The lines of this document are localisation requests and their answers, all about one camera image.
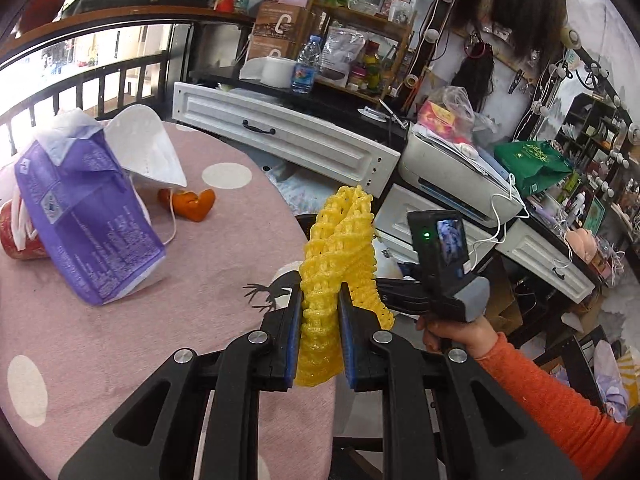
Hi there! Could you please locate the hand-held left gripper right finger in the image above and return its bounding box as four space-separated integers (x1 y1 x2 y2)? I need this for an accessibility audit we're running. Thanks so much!
339 282 583 480

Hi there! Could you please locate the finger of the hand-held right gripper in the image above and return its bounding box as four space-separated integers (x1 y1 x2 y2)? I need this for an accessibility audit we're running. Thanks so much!
375 277 433 318

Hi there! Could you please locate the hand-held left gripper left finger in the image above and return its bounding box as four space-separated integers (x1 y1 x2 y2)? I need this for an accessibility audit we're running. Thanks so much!
57 282 306 480

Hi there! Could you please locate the yellow foam fruit net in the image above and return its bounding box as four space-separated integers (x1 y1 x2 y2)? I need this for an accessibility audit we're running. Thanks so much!
295 185 396 388

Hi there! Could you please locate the person's right forearm orange sleeve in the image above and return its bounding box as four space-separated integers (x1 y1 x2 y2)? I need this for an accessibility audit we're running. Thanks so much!
472 332 633 480

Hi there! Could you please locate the person's right hand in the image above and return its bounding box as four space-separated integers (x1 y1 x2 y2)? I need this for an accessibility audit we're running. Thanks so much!
415 312 501 361

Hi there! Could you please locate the open cardboard box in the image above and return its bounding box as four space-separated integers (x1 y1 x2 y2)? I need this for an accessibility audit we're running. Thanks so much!
480 255 526 336

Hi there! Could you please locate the white side drawer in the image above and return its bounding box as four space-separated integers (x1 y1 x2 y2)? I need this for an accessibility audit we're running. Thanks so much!
505 220 598 303

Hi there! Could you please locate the white printer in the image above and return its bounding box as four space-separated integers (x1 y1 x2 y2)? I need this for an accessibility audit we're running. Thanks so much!
400 125 531 226

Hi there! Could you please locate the pink polka-dot tablecloth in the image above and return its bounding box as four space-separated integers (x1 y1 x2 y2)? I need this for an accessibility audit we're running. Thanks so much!
0 120 346 480

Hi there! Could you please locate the pink rounded object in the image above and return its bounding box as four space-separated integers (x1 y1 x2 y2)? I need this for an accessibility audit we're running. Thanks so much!
565 227 598 263

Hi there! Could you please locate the white lace cloth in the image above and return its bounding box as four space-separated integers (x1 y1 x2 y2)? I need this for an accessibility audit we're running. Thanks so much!
267 165 341 211

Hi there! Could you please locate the green paper bag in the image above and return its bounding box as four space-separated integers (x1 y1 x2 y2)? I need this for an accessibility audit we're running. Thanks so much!
494 140 573 198

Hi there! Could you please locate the orange peel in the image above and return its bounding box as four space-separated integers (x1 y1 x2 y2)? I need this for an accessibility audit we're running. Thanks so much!
159 187 217 223

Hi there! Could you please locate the clear plastic bag red box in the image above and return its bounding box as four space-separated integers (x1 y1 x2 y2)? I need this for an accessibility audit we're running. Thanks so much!
417 85 496 146

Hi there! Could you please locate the dark hanging wig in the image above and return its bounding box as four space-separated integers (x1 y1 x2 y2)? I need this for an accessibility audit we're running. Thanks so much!
452 55 496 111

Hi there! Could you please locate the vanity mirror with bulbs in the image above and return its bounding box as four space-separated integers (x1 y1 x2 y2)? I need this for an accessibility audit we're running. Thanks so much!
520 25 640 241

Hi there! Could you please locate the purple tissue package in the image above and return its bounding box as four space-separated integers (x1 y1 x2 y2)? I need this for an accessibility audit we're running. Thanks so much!
14 110 168 307

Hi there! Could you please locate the plastic water bottle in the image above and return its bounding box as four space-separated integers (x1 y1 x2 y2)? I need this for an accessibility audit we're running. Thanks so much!
291 35 321 95

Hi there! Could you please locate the white face mask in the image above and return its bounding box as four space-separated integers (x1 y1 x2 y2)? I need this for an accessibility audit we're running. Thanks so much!
102 105 188 246

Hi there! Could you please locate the silver foil bag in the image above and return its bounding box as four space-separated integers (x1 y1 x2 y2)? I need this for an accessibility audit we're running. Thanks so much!
320 27 368 86

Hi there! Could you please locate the wooden shelf rack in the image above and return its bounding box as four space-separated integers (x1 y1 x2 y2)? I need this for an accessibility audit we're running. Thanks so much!
310 0 416 106

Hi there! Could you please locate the white tissue roll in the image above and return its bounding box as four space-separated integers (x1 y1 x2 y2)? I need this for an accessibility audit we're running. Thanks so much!
240 55 299 88

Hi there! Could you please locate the brown long wig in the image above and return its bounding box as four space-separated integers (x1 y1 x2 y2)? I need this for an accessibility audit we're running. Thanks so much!
477 0 568 66

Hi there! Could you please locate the red cup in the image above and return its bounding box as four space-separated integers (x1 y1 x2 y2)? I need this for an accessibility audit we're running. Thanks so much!
0 199 51 261

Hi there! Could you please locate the stack of brown cardboard boxes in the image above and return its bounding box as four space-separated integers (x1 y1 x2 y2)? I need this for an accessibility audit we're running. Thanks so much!
247 0 317 63

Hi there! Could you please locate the dark wooden window railing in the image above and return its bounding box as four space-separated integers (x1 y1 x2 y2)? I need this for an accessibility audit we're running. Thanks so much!
0 7 256 126

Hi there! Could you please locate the red hanging ornament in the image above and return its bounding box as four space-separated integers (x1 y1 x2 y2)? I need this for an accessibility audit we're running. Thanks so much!
20 0 68 33

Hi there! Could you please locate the white cable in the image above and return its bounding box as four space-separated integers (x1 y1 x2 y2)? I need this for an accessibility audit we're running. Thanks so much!
465 172 531 261

